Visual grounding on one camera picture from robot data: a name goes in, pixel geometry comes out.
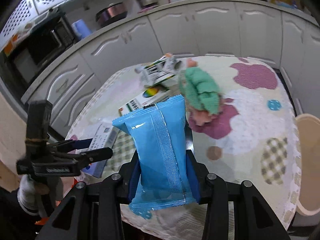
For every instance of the white gloved left hand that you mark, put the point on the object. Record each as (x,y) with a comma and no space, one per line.
(26,196)

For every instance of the beige trash bin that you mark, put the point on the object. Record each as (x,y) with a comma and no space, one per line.
(308,127)

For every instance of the rainbow medicine box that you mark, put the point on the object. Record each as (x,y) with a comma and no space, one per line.
(149,96)

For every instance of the white kitchen base cabinets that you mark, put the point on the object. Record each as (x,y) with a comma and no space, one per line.
(283,38)

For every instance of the green pink cloth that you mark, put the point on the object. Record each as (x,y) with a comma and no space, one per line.
(202,94)

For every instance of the pastel quilted table cover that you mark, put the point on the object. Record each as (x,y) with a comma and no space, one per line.
(255,139)

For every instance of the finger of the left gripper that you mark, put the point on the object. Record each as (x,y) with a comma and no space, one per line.
(88,157)
(70,145)

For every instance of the white green milk carton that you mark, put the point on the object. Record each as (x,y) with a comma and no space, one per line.
(152,74)

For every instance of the purple rice cooker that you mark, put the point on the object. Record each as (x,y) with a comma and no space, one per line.
(113,13)

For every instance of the blue plastic cup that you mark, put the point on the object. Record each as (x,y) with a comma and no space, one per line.
(80,29)

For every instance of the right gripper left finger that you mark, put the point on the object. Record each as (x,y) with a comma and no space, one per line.
(93,211)

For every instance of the blue snack wrapper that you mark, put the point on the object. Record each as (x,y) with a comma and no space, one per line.
(159,137)

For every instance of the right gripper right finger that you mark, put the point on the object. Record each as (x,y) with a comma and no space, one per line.
(253,217)

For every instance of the black microwave oven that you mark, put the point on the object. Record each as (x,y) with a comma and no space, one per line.
(46,42)

